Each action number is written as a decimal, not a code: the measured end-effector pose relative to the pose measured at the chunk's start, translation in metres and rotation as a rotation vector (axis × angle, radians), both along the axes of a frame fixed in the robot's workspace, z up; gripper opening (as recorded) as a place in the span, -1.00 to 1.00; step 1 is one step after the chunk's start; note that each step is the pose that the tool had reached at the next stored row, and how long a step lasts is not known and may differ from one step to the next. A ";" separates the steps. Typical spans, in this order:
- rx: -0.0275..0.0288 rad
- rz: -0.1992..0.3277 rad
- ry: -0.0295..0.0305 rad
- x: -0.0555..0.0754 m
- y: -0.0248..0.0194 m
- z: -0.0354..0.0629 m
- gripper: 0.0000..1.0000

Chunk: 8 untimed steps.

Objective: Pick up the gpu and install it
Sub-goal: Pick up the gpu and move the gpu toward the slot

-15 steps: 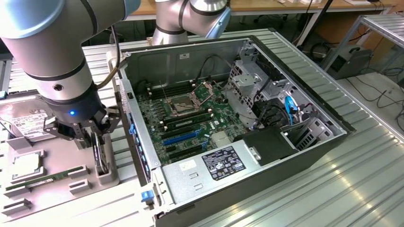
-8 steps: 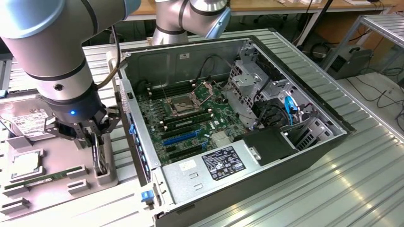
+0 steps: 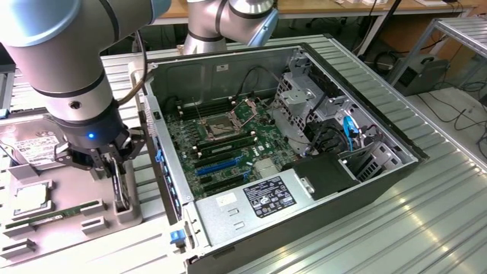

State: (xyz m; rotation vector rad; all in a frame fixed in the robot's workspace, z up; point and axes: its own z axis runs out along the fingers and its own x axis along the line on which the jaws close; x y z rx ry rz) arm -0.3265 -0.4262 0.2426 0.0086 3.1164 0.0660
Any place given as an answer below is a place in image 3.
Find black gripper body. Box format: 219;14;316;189
52;99;133;152

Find grey parts rack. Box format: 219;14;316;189
0;114;147;259

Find silver hard disk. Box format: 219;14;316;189
0;118;72;172

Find thin metal locking lever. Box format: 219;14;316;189
192;96;204;123

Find green RAM stick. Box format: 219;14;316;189
4;200;100;229

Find silver CPU chip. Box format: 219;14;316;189
12;187;53;221

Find blue expansion slot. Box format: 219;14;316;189
195;158;245;176

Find CPU socket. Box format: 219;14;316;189
197;110;247;141

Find installed RAM stick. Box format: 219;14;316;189
196;136;261;154

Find green motherboard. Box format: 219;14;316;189
163;92;304;199

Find long black expansion slot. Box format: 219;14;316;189
203;174;248;197

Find metal socket cover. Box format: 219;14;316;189
229;96;261;122

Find blue case latch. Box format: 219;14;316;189
169;229;188;247

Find silver chipset heatsink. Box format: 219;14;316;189
253;159;283;175

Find grey power supply unit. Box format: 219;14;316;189
193;168;317;248

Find open black PC case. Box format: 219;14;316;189
141;42;429;274

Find metal disk bay cage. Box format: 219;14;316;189
272;47;345;139

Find wooden desk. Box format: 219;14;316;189
149;0;476;26

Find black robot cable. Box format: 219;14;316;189
113;28;153;107

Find black looped wire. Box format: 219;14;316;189
235;66;283;98

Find blue wire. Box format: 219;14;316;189
340;115;359;152

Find black box with handle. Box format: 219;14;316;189
396;55;451;97

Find aluminium frame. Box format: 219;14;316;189
416;17;487;95

